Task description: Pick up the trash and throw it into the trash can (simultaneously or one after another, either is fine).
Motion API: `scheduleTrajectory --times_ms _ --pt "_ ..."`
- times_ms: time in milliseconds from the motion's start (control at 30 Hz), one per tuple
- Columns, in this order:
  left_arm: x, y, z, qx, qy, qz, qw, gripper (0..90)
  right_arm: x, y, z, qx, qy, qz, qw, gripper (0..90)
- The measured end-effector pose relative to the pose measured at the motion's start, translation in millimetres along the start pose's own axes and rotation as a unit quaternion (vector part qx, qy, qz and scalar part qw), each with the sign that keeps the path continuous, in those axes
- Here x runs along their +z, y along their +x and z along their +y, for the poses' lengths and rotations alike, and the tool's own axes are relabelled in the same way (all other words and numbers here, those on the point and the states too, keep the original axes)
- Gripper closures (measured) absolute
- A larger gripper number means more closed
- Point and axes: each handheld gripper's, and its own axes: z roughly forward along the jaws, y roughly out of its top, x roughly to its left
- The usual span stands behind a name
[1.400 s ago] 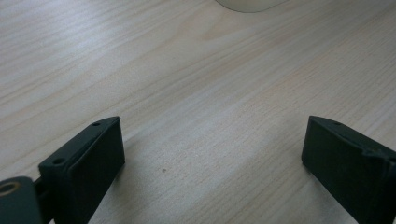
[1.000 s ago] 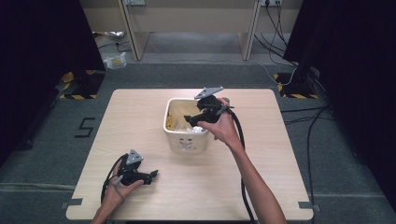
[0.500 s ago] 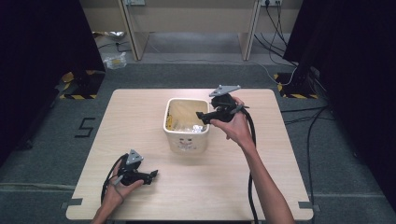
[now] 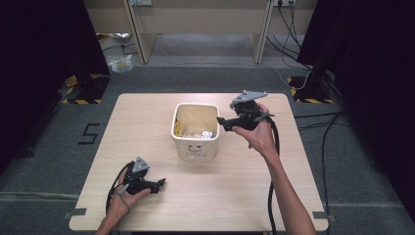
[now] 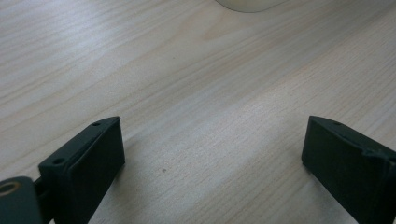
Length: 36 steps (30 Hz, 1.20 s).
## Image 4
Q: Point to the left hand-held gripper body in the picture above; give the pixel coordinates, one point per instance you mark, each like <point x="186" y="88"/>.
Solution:
<point x="138" y="178"/>

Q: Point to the wall power socket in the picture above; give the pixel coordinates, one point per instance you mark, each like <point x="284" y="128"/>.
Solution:
<point x="284" y="2"/>
<point x="141" y="2"/>

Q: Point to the yellow packet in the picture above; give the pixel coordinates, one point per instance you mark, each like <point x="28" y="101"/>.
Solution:
<point x="176" y="126"/>

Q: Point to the cream waste bin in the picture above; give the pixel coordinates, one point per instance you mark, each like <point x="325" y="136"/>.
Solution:
<point x="195" y="150"/>

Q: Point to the stand base with striped tape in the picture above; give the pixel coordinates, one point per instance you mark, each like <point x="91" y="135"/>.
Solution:
<point x="85" y="89"/>
<point x="310" y="91"/>

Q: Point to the person's right hand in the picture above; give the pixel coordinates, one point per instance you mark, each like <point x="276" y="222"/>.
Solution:
<point x="261" y="138"/>

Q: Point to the grey tape strip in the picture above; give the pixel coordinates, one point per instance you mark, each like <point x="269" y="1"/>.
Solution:
<point x="323" y="216"/>
<point x="75" y="212"/>

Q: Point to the black curtain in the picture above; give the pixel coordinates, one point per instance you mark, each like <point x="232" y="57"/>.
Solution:
<point x="42" y="65"/>
<point x="368" y="81"/>

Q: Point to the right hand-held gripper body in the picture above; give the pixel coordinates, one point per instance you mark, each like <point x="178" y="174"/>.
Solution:
<point x="246" y="112"/>

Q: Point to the crumpled silver foil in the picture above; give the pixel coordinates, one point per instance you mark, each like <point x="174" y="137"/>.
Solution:
<point x="117" y="36"/>

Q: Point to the clear plastic bag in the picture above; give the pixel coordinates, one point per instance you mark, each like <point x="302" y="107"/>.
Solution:
<point x="121" y="64"/>

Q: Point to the person's left hand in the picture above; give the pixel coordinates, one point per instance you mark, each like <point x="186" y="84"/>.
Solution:
<point x="125" y="202"/>

